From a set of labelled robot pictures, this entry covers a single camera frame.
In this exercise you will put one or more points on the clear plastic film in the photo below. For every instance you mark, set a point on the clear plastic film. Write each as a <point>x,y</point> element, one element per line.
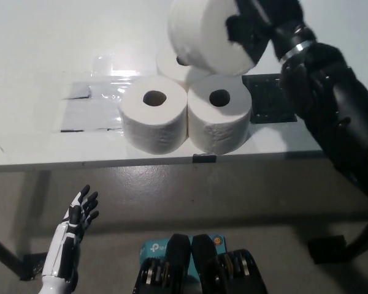
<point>110,76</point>

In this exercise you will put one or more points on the white toilet paper roll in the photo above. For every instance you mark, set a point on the white toilet paper roll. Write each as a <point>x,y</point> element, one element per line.
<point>168,70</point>
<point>202,30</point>
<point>153,128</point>
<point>217,128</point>

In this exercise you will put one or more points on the clear plastic sheet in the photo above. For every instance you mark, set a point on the clear plastic sheet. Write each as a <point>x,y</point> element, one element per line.
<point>89,116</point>

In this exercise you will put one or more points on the black tape patch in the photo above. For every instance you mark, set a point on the black tape patch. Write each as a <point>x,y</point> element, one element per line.
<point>270,101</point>

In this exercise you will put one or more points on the teal router box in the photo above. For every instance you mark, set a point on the teal router box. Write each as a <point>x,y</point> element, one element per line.
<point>151,248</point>

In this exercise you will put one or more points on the small black edge clip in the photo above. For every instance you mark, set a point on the small black edge clip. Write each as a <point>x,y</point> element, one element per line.
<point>204,158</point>

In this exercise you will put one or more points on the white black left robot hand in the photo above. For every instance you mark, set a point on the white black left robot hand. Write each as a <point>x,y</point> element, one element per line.
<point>62,245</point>

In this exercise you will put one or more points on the black diagonal table leg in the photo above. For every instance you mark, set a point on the black diagonal table leg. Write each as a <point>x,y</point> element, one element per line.
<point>3,254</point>
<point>366,239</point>

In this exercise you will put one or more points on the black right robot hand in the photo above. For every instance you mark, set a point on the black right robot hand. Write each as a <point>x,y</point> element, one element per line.
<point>254,27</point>

